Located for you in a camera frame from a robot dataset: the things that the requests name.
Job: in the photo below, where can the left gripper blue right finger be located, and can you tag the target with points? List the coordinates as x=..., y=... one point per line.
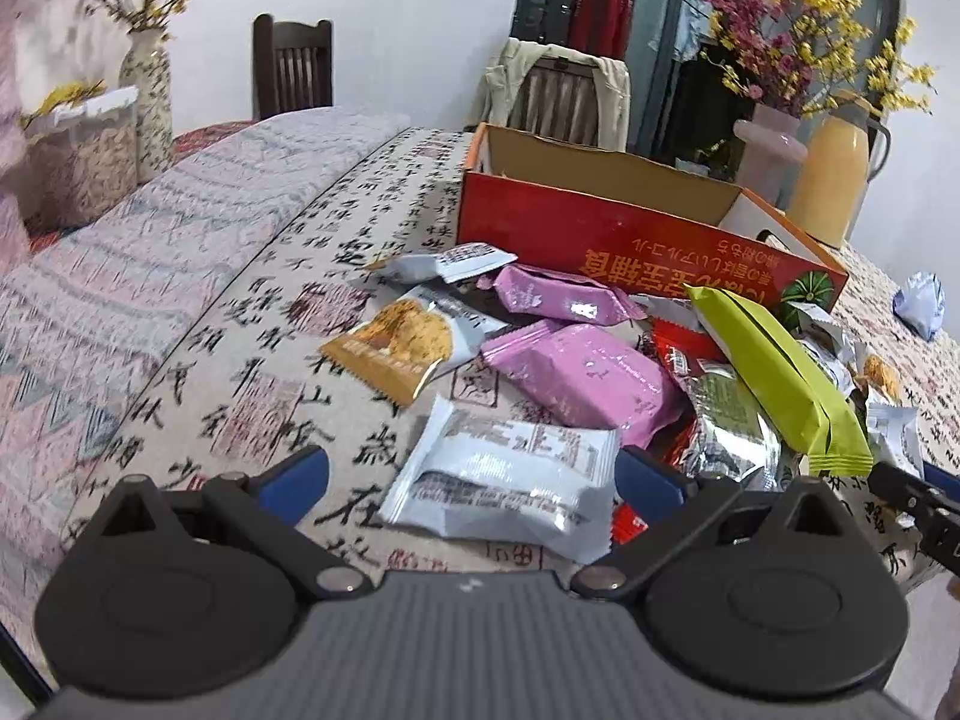
x=651, y=488

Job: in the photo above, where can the yellow and red flower branches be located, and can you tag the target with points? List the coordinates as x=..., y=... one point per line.
x=803, y=57

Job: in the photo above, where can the green snack bar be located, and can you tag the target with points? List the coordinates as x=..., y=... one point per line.
x=811, y=414

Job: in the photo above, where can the beige jacket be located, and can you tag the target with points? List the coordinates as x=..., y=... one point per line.
x=500, y=83

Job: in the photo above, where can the silver foil snack packet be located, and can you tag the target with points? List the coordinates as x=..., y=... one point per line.
x=731, y=434

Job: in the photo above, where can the pink glass vase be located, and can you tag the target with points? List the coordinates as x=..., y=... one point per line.
x=770, y=147

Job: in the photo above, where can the red orange cardboard box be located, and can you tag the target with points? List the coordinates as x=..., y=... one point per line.
x=644, y=227

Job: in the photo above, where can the floral ceramic vase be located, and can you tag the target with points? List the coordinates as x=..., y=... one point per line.
x=146, y=68

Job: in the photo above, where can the dark wooden chair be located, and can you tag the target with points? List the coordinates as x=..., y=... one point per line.
x=292, y=65

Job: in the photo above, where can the white grey snack packet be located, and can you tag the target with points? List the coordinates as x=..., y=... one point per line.
x=474, y=476

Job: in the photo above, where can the patterned folded cloth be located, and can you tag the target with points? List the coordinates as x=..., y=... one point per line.
x=86, y=322

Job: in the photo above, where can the large pale pink vase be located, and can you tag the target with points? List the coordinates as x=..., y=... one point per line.
x=14, y=241

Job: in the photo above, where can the blue white plastic bag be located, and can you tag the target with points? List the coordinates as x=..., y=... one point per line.
x=920, y=304

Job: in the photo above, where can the calligraphy tablecloth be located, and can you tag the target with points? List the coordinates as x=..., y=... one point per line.
x=248, y=387

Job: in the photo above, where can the clear seed container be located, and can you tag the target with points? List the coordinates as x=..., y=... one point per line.
x=82, y=153

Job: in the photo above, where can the pink snack packet large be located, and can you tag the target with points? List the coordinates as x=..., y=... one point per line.
x=585, y=377

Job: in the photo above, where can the yellow thermos jug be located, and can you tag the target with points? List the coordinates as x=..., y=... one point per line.
x=846, y=151

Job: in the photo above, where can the wooden chair with jacket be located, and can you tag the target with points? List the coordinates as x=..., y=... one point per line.
x=558, y=100

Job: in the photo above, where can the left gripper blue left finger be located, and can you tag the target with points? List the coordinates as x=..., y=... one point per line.
x=290, y=489

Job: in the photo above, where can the pink snack packet small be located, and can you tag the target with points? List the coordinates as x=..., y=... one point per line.
x=560, y=296

